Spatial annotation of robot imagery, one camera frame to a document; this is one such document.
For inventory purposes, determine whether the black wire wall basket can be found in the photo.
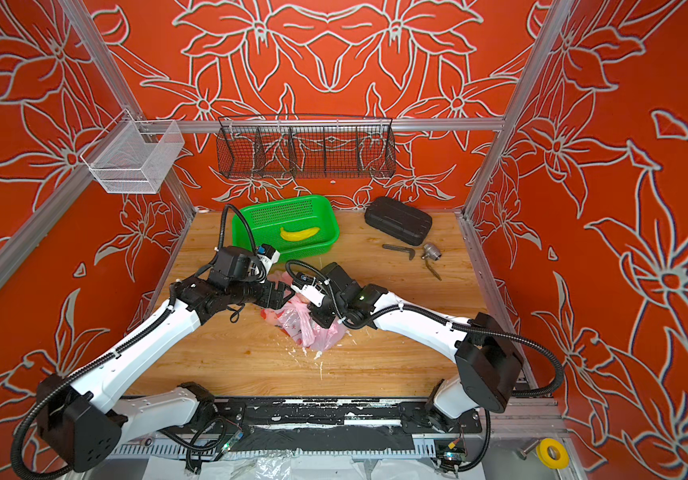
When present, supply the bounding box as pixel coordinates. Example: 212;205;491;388
216;115;397;179

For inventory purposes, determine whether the green plastic perforated basket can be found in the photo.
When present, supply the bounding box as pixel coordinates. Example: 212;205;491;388
241;195;340;262

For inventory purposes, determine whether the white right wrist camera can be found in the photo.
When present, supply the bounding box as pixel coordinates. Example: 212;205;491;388
291;275;327;307

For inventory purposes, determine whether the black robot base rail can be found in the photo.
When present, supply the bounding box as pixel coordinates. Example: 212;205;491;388
198;397;483;459

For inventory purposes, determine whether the silver metal fitting tool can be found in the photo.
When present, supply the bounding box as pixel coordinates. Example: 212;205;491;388
422;242;442;281

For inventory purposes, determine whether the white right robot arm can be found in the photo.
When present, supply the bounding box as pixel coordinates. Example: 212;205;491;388
286;261;565;420

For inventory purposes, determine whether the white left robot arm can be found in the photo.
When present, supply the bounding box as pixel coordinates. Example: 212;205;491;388
10;277;294;479

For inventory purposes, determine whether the yellow tape roll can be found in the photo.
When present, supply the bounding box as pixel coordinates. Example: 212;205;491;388
535;438;571;470

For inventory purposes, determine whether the pink translucent plastic bag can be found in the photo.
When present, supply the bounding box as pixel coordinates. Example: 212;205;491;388
261;293;348;352

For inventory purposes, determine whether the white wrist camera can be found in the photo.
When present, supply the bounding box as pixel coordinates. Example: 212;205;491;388
291;275;327;307
257;244;281;274

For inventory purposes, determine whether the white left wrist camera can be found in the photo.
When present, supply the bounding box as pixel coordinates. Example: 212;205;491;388
257;244;281;274

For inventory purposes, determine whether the dark metal bracket tool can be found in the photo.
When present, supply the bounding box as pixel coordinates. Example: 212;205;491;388
382;244;416;260

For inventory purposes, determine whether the yellow toy banana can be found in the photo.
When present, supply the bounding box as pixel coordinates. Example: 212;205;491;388
280;227;321;242

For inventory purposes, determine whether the white wire mesh basket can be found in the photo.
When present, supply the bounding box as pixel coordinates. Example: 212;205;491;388
80;119;184;194

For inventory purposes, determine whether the black plastic tool case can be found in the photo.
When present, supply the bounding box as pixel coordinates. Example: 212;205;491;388
364;196;433;246

